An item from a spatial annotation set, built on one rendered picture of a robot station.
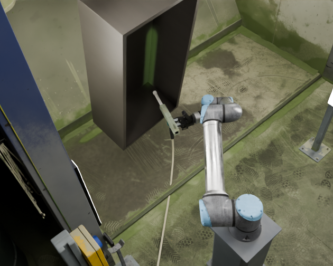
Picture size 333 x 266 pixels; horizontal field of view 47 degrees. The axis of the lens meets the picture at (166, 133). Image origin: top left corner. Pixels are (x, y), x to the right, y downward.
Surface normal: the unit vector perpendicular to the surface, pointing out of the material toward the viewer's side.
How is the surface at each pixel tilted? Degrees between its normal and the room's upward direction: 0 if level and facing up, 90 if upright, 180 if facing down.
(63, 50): 57
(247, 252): 0
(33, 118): 90
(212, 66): 0
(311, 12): 90
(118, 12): 11
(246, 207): 5
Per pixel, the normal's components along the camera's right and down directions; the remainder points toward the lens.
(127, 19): 0.09, -0.51
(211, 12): 0.51, 0.14
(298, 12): -0.76, 0.53
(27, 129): 0.65, 0.57
